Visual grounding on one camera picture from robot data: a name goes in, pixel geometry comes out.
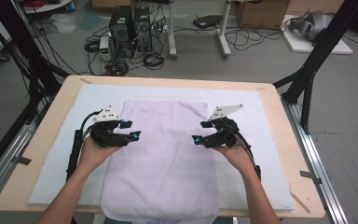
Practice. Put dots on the cardboard box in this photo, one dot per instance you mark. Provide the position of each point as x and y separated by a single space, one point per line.
262 14

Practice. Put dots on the clear plastic bag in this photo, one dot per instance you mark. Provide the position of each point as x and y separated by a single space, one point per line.
62 23

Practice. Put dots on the person's left hand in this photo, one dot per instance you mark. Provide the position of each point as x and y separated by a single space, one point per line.
94 155

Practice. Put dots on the light purple towel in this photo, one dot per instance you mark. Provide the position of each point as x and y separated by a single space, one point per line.
161 161

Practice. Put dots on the grey bag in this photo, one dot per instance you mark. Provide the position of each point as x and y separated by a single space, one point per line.
313 21

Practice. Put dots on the black computer tower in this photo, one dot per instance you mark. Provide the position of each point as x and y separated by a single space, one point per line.
121 31
143 29

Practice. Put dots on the person's right hand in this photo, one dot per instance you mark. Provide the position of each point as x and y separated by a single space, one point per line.
239 158

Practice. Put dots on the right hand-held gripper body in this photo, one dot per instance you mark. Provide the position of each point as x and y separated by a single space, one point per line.
225 137

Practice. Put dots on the black frame stand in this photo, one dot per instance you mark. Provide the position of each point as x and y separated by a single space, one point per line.
21 46
317 53

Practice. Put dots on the white floor board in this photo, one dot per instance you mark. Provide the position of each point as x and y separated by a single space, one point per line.
304 45

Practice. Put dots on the aluminium rail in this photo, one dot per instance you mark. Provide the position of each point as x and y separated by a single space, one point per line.
317 155
9 149

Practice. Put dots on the round white table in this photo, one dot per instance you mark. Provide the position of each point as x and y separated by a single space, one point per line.
46 6

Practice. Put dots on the grey metal bracket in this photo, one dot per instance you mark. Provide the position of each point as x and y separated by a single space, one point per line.
310 176
22 160

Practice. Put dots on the white table leg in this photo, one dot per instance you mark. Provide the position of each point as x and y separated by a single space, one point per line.
172 31
224 31

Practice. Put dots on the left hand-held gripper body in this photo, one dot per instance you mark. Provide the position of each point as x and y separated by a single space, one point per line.
105 135

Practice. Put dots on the small white power supply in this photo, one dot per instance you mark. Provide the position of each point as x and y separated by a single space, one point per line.
104 48

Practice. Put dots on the white grid mat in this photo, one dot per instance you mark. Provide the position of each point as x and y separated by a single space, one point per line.
254 130

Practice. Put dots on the flat black device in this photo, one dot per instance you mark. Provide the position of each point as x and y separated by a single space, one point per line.
207 21

